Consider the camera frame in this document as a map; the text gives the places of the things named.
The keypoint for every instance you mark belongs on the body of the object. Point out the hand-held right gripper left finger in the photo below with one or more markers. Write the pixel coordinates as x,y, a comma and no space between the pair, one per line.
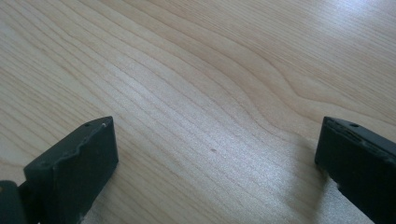
77,168

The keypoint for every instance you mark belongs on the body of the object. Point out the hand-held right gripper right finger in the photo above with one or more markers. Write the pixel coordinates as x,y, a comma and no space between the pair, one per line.
358,161

